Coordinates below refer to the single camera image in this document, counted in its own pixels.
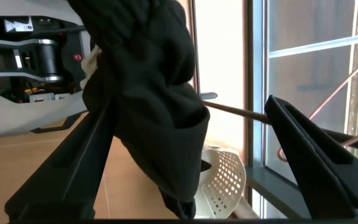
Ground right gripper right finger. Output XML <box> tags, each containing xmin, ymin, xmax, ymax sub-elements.
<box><xmin>264</xmin><ymin>95</ymin><xmax>358</xmax><ymax>219</ymax></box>

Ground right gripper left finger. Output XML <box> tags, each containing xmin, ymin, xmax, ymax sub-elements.
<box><xmin>4</xmin><ymin>98</ymin><xmax>118</xmax><ymax>219</ymax></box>

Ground black drawstring trousers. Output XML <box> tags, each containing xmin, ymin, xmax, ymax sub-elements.
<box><xmin>67</xmin><ymin>0</ymin><xmax>211</xmax><ymax>220</ymax></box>

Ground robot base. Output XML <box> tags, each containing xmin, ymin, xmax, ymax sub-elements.
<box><xmin>0</xmin><ymin>0</ymin><xmax>93</xmax><ymax>138</ymax></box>

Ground pink clothes hanger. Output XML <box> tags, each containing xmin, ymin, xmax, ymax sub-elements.
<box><xmin>277</xmin><ymin>48</ymin><xmax>358</xmax><ymax>163</ymax></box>

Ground white laundry basket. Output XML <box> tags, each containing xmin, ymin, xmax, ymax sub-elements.
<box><xmin>193</xmin><ymin>145</ymin><xmax>247</xmax><ymax>220</ymax></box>

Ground window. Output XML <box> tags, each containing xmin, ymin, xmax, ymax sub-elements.
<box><xmin>190</xmin><ymin>0</ymin><xmax>358</xmax><ymax>220</ymax></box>

